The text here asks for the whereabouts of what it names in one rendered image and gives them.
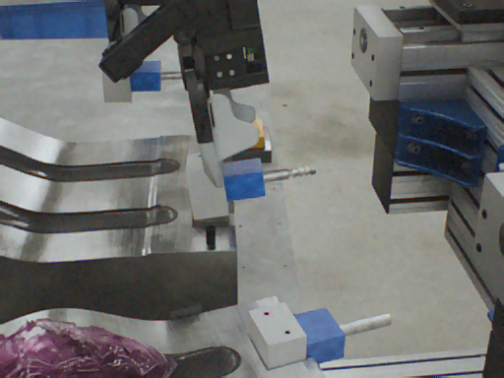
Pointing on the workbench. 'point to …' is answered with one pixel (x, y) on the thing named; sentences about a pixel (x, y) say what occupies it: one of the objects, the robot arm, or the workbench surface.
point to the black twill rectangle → (185, 311)
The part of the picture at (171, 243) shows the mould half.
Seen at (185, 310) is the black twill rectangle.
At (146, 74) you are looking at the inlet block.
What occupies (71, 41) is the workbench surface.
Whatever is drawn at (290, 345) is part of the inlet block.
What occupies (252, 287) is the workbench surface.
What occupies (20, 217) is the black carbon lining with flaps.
